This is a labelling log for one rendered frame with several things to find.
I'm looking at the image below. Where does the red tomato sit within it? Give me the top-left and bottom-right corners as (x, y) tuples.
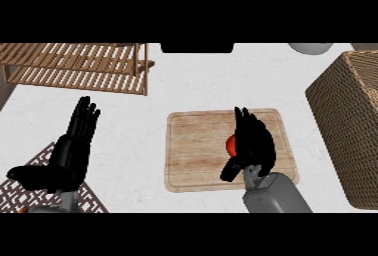
(224, 134), (239, 158)

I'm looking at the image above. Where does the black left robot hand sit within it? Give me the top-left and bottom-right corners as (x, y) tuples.
(4, 95), (101, 194)

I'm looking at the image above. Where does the brown wicker basket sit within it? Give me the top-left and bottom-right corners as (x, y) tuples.
(304, 49), (378, 211)

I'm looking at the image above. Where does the wooden slatted rack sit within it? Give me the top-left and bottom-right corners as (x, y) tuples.
(0, 43), (156, 97)

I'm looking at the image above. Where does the wooden cutting board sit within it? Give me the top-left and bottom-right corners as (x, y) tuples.
(162, 107), (301, 194)

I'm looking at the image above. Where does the grey round bowl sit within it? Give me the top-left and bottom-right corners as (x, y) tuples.
(287, 43), (335, 56)

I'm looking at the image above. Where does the patterned brown placemat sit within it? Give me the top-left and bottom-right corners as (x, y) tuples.
(0, 141), (109, 214)

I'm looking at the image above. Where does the black appliance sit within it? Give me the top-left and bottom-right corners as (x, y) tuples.
(159, 43), (236, 54)

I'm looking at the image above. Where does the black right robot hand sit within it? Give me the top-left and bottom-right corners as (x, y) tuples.
(218, 106), (277, 183)

